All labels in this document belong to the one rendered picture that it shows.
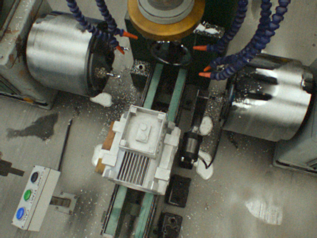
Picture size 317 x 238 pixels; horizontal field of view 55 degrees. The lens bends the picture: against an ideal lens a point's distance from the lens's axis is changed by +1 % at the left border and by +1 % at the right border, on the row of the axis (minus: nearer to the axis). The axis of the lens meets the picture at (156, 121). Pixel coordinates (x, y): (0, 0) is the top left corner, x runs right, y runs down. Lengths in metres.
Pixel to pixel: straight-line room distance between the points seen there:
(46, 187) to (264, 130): 0.63
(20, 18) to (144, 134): 0.52
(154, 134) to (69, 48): 0.35
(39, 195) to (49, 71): 0.36
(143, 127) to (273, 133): 0.37
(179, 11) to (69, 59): 0.38
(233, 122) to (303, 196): 0.43
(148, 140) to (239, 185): 0.45
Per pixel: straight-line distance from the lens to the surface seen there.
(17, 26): 1.04
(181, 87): 1.10
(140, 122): 0.85
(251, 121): 0.89
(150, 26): 0.72
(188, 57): 1.04
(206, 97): 0.73
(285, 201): 1.19
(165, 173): 0.85
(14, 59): 1.02
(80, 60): 0.92
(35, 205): 0.91
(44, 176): 0.91
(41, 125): 1.27
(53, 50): 0.96
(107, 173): 0.86
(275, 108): 0.87
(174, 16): 0.70
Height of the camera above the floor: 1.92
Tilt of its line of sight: 71 degrees down
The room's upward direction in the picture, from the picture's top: 8 degrees counter-clockwise
